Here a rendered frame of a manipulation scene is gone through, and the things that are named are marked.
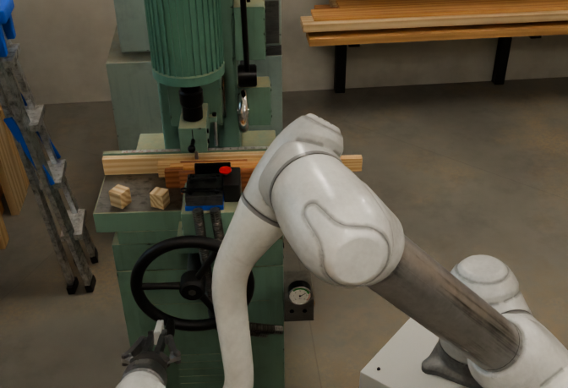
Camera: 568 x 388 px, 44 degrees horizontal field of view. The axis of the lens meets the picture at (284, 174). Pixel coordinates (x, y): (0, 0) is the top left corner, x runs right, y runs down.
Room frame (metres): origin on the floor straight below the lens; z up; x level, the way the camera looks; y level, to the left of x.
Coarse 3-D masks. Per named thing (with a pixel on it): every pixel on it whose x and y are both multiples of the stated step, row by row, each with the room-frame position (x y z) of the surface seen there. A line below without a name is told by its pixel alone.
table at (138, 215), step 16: (112, 176) 1.57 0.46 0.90; (128, 176) 1.57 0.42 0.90; (144, 176) 1.57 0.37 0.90; (144, 192) 1.50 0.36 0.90; (176, 192) 1.49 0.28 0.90; (96, 208) 1.43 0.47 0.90; (112, 208) 1.43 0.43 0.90; (128, 208) 1.43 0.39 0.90; (144, 208) 1.42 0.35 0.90; (176, 208) 1.42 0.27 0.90; (96, 224) 1.40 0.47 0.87; (112, 224) 1.41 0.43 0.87; (128, 224) 1.41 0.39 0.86; (144, 224) 1.41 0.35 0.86; (160, 224) 1.41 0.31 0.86; (176, 224) 1.41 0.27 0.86
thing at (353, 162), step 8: (192, 160) 1.59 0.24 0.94; (200, 160) 1.59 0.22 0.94; (208, 160) 1.59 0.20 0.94; (248, 160) 1.58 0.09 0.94; (256, 160) 1.58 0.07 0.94; (344, 160) 1.58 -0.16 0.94; (352, 160) 1.58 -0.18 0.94; (360, 160) 1.59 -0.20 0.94; (160, 168) 1.56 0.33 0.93; (352, 168) 1.58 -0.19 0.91; (360, 168) 1.59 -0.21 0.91; (160, 176) 1.56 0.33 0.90
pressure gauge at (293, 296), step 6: (294, 282) 1.38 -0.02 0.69; (300, 282) 1.38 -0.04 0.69; (306, 282) 1.38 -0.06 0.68; (288, 288) 1.38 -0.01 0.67; (294, 288) 1.36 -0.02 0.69; (300, 288) 1.36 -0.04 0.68; (306, 288) 1.36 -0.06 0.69; (288, 294) 1.36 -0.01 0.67; (294, 294) 1.36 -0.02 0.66; (300, 294) 1.36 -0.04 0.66; (306, 294) 1.36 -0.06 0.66; (294, 300) 1.36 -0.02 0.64; (300, 300) 1.36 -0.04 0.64; (306, 300) 1.36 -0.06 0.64
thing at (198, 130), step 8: (208, 104) 1.66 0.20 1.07; (208, 112) 1.63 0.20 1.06; (184, 120) 1.57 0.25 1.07; (200, 120) 1.57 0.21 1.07; (208, 120) 1.62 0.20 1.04; (184, 128) 1.53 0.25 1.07; (192, 128) 1.53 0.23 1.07; (200, 128) 1.53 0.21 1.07; (208, 128) 1.55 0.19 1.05; (184, 136) 1.53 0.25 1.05; (192, 136) 1.53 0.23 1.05; (200, 136) 1.53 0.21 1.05; (208, 136) 1.58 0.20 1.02; (184, 144) 1.53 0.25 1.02; (200, 144) 1.53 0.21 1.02; (208, 144) 1.56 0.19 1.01
